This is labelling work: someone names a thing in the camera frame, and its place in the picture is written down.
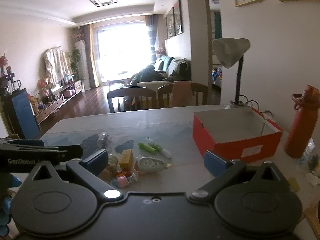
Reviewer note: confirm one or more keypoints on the green house plant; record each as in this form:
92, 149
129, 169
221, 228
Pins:
75, 62

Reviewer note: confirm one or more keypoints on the white standing air conditioner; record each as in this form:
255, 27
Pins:
82, 65

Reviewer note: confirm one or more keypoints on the mountain print table mat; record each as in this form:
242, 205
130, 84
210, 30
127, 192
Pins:
170, 130

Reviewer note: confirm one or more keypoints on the red cardboard box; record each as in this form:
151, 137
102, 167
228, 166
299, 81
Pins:
225, 142

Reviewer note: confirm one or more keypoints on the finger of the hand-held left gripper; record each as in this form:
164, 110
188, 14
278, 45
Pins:
72, 151
27, 142

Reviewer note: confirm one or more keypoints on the dark framed wall picture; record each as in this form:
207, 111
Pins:
170, 23
178, 17

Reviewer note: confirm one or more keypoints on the dark wooden chair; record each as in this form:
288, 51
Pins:
163, 95
130, 97

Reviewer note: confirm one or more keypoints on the clear plastic bag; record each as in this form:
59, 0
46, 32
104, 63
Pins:
308, 155

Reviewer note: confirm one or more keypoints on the blue cabinet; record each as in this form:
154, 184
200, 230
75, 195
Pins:
21, 115

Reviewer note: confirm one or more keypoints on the wooden media cabinet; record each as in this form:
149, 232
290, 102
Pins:
55, 102

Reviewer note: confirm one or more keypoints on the grey desk lamp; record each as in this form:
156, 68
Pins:
230, 51

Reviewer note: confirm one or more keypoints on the yellow sticky note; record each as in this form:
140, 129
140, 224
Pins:
293, 185

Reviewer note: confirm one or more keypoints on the small yellow box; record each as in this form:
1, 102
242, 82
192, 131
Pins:
126, 158

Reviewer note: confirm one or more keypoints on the grey striped curtain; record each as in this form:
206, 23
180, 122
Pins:
89, 55
152, 37

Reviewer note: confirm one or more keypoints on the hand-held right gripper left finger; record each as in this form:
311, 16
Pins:
96, 158

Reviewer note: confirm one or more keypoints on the dark sofa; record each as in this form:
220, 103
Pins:
175, 67

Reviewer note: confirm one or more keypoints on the patterned cloth cover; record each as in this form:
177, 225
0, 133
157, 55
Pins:
56, 62

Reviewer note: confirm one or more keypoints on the glass jar with spread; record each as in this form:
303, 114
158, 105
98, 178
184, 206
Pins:
111, 166

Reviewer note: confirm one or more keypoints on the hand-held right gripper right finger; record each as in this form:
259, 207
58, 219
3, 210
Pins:
215, 162

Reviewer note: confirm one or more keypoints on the red water bottle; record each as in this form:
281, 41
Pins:
300, 130

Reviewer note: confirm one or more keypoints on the white coffee table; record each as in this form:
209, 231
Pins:
120, 78

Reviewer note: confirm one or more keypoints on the white green pen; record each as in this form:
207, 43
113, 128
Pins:
162, 151

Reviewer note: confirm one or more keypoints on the person's left hand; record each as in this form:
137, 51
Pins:
8, 180

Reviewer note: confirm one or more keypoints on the silver metal cylinder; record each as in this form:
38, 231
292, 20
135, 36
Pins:
103, 140

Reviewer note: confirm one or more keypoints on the correction tape dispenser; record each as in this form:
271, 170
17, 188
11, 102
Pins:
150, 164

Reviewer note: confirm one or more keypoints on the white crumpled tissue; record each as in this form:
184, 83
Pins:
312, 179

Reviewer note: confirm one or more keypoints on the pink toy figure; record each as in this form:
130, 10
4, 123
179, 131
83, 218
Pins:
122, 180

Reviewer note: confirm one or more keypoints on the blue white toy figure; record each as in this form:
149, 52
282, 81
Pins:
133, 178

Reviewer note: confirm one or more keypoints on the green highlighter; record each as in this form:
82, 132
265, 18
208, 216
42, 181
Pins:
146, 147

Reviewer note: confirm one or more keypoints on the orange fish toy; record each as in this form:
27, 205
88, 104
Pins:
122, 173

